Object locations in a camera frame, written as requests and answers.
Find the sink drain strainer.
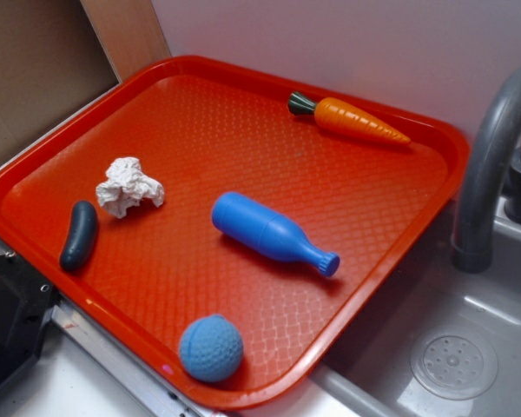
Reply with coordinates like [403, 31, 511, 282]
[410, 326, 498, 400]

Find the brown cardboard panel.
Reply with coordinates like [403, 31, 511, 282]
[0, 1, 117, 166]

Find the dark green toy cucumber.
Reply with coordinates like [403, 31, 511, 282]
[59, 201, 99, 271]

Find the orange toy carrot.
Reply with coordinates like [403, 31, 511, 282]
[287, 91, 412, 146]

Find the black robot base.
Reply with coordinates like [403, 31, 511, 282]
[0, 251, 58, 391]

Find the blue plastic bottle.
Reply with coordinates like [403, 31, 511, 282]
[211, 192, 340, 278]

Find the grey toy sink basin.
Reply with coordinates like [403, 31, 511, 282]
[312, 208, 521, 416]

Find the blue dimpled ball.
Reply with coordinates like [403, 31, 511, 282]
[178, 314, 244, 383]

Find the wooden board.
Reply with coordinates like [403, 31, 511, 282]
[81, 0, 171, 83]

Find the grey toy faucet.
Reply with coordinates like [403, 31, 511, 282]
[451, 68, 521, 273]

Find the red plastic tray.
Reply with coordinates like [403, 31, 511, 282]
[0, 56, 469, 411]

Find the crumpled white paper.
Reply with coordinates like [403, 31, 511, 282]
[96, 156, 165, 219]

